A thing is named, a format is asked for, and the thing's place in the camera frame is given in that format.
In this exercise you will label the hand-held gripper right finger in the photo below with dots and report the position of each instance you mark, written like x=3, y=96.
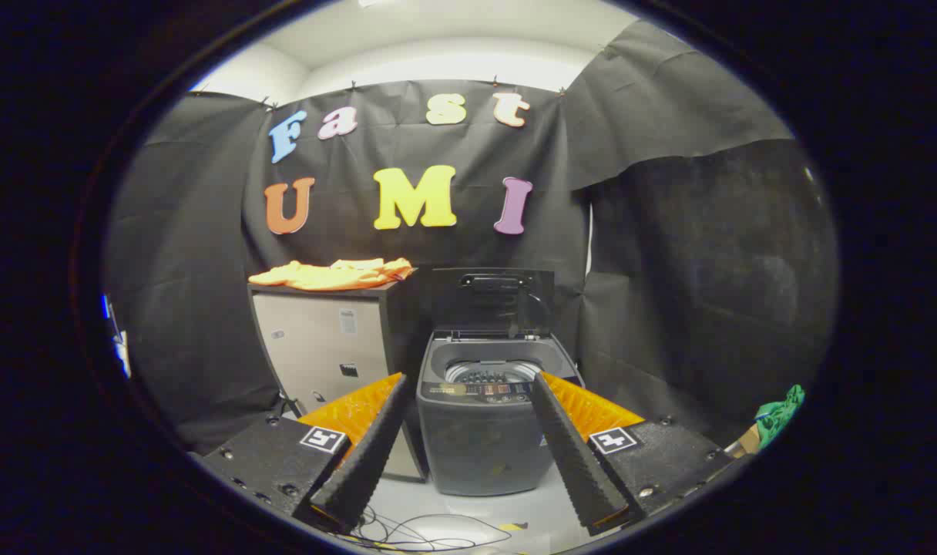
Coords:
x=572, y=451

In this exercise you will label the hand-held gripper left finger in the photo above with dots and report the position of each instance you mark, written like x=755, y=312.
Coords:
x=370, y=447

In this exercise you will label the dark grey washing machine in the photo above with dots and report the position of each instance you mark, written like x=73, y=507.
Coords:
x=480, y=451

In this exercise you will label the orange polo shirt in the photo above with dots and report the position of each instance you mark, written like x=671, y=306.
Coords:
x=330, y=276

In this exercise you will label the yellow tape piece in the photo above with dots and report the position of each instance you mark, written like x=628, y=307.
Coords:
x=513, y=526

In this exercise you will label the grey cabinet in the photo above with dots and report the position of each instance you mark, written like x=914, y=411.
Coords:
x=322, y=339

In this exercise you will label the brown cardboard piece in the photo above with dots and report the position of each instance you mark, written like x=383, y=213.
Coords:
x=744, y=443

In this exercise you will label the green cloth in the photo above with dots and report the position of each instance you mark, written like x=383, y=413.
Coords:
x=778, y=412

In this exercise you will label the black backdrop cloth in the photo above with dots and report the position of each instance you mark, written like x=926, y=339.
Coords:
x=345, y=200

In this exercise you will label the blue and white object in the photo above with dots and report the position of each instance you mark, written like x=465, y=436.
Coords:
x=120, y=347

